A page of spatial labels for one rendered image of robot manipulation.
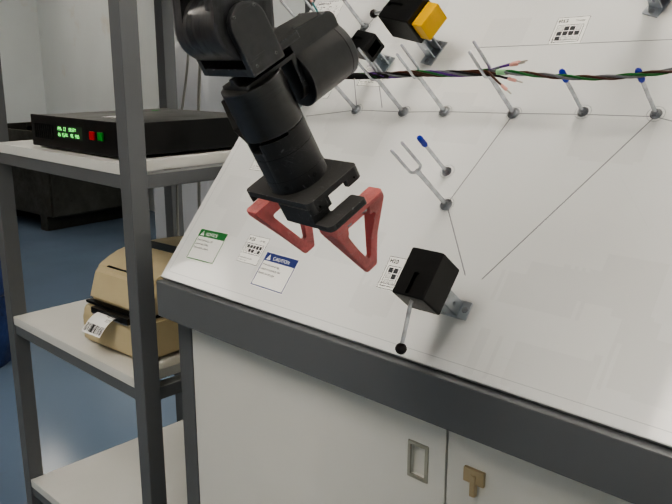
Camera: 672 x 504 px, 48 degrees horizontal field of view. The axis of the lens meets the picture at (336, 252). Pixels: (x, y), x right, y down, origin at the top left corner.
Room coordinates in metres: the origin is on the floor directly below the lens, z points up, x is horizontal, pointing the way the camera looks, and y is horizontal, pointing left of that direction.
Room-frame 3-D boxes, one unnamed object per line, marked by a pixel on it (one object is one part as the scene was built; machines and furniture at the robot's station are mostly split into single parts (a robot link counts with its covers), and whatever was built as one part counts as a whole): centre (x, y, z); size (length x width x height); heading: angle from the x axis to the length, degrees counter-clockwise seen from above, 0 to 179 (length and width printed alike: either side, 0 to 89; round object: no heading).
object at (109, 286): (1.56, 0.35, 0.76); 0.30 x 0.21 x 0.20; 140
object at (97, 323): (1.43, 0.47, 0.73); 0.06 x 0.05 x 0.03; 50
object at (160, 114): (1.59, 0.39, 1.09); 0.35 x 0.33 x 0.07; 46
